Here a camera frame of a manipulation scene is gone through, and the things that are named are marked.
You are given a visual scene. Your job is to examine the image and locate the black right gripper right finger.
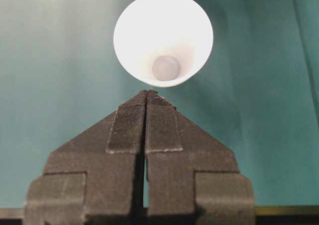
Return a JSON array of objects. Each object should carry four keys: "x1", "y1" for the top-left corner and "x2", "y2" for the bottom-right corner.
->
[{"x1": 146, "y1": 90, "x2": 255, "y2": 225}]

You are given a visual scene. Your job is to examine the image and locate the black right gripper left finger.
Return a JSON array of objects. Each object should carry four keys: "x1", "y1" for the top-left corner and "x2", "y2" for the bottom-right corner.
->
[{"x1": 24, "y1": 90, "x2": 147, "y2": 225}]

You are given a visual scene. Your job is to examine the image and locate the white paper cup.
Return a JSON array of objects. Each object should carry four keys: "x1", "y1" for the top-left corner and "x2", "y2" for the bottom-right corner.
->
[{"x1": 113, "y1": 0, "x2": 213, "y2": 87}]

